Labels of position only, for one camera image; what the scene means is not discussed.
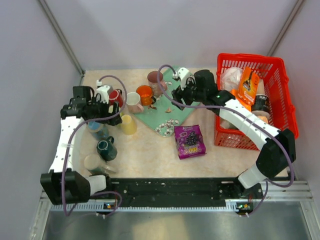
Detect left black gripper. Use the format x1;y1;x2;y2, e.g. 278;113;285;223
88;96;122;126

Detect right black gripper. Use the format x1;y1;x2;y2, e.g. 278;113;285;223
171;78;206;111

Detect red mug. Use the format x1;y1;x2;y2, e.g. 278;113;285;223
109;89;124;108

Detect yellow mug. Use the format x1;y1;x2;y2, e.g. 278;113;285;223
120;114;137;136

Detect pink cream mug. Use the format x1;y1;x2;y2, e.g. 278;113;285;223
126;92;144;114

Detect dark teal mug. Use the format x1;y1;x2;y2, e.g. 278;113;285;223
96;136;118;162

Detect pink floral mug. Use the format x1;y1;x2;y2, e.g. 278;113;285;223
147;71;168;97

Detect orange mug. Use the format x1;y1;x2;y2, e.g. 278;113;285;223
136;85;157;106

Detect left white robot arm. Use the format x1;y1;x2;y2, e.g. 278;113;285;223
40;85;122;205

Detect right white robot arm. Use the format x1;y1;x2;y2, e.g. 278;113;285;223
171;67;296;198

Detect blue teal mug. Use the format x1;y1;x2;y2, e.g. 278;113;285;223
87;121;110;141

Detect cream green mug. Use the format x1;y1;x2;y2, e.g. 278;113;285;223
83;153;118;175

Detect white plastic bag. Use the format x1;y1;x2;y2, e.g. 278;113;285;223
220;67;243;91

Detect green floral tray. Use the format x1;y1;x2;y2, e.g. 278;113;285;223
132;65;201;138

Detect tall orange box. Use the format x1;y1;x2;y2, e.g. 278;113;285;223
237;67;260;106

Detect purple snack bag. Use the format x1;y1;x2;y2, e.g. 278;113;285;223
174;125;206;160

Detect small orange box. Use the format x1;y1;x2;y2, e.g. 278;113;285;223
230;89;252;112

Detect black label cup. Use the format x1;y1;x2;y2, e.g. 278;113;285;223
251;94;270;120

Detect red plastic basket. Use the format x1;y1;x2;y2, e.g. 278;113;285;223
214;53;299;151

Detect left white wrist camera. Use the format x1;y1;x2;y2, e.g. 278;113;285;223
96;80;114;104

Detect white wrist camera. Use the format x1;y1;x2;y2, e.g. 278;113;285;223
96;80;114;104
172;67;195;90

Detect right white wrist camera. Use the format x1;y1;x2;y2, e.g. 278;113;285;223
172;67;195;90

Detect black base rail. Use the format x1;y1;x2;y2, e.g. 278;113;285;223
99;177;263;208

